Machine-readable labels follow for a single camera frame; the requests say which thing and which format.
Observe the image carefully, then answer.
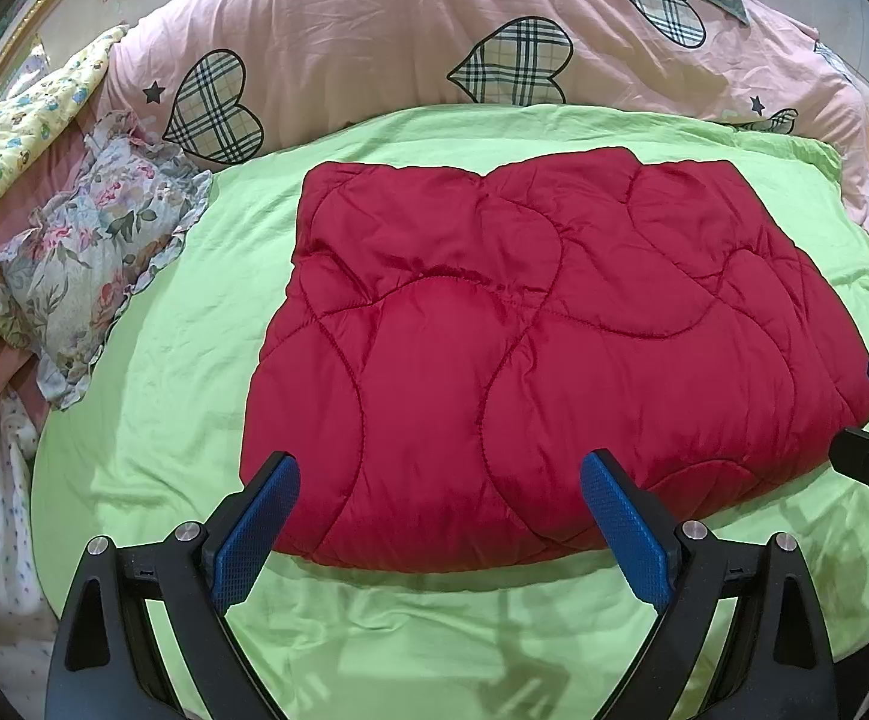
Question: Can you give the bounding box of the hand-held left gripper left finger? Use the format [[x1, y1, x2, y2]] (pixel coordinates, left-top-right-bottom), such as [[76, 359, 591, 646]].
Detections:
[[44, 451, 302, 720]]

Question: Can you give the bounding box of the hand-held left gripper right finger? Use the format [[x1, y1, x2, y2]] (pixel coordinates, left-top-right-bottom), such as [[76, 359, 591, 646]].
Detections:
[[581, 448, 856, 720]]

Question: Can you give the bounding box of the red quilted jacket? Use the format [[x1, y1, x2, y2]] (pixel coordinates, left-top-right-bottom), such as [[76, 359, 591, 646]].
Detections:
[[239, 144, 869, 578]]

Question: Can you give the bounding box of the light green bed sheet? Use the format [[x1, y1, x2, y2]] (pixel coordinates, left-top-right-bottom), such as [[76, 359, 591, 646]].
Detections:
[[29, 101, 869, 720]]

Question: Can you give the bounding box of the floral ruffled pillow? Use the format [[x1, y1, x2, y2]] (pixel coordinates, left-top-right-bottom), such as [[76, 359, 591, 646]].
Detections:
[[0, 111, 215, 412]]

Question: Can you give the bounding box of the yellow printed blanket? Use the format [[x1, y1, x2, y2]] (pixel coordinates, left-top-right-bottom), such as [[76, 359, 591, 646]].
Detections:
[[0, 24, 130, 253]]

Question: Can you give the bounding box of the pink quilt with plaid hearts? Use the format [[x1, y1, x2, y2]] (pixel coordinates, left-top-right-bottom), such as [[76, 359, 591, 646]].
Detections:
[[97, 0, 869, 260]]

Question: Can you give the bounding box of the gold picture frame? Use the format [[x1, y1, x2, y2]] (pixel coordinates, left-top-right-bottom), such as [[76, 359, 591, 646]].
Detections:
[[0, 0, 85, 103]]

